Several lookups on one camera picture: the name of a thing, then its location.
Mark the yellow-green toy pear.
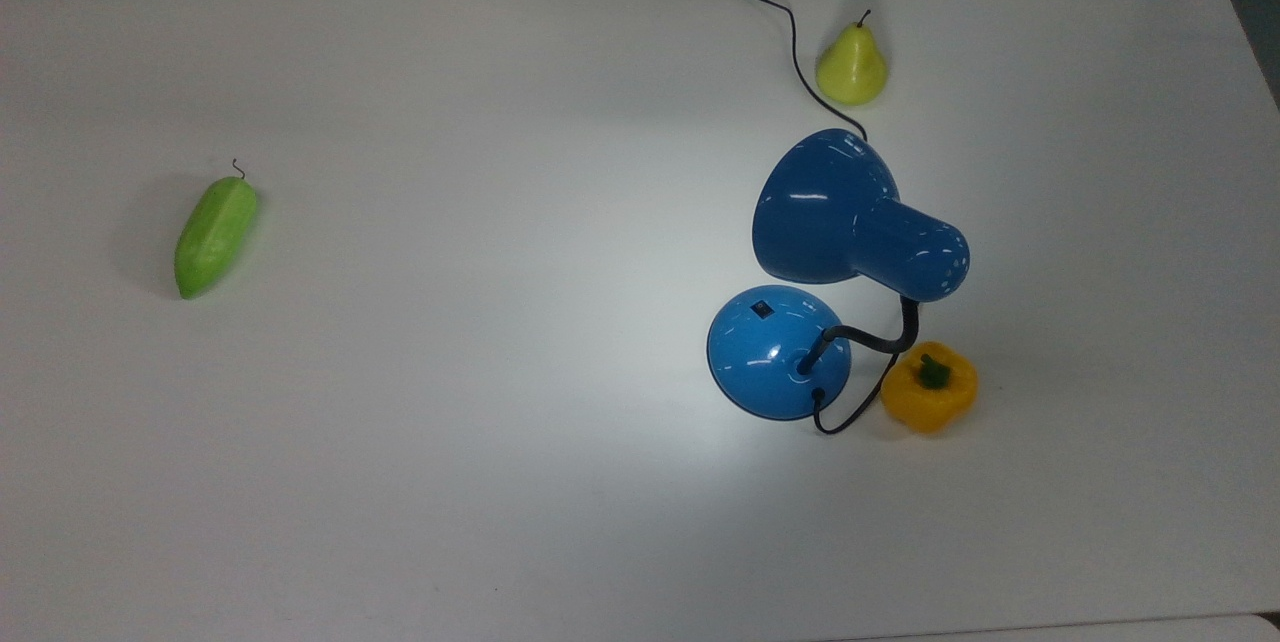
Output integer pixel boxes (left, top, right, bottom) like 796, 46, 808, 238
815, 10, 889, 107

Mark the yellow toy bell pepper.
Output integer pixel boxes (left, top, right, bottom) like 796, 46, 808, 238
879, 341, 980, 435

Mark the white adjacent table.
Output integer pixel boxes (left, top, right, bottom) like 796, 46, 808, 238
850, 612, 1280, 642

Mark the green toy cucumber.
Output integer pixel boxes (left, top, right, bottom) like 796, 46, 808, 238
174, 159, 259, 301

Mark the black lamp power cable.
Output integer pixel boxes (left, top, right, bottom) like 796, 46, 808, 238
683, 0, 906, 436

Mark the blue desk lamp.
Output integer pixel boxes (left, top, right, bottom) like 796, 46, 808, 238
706, 128, 971, 423

